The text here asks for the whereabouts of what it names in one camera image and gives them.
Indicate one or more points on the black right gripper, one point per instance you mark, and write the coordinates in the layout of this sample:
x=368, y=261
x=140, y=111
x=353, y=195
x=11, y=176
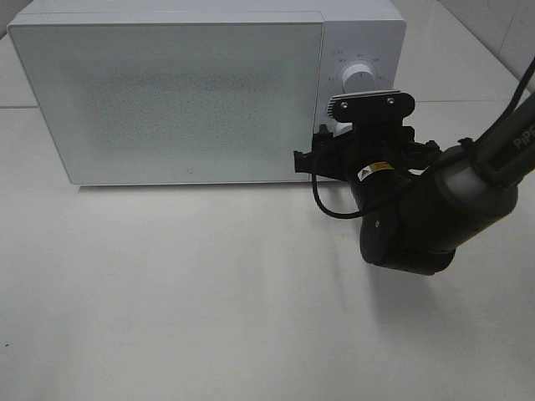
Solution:
x=373, y=150

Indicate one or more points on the white microwave knob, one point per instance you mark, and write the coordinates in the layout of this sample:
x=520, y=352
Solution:
x=342, y=128
x=358, y=77

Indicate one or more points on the white microwave door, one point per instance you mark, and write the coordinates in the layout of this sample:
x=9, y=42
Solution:
x=175, y=104

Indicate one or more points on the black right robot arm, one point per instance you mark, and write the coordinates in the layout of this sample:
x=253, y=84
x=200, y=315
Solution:
x=418, y=203

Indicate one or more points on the white microwave oven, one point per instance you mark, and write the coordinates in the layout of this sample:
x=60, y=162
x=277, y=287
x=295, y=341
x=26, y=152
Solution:
x=198, y=92

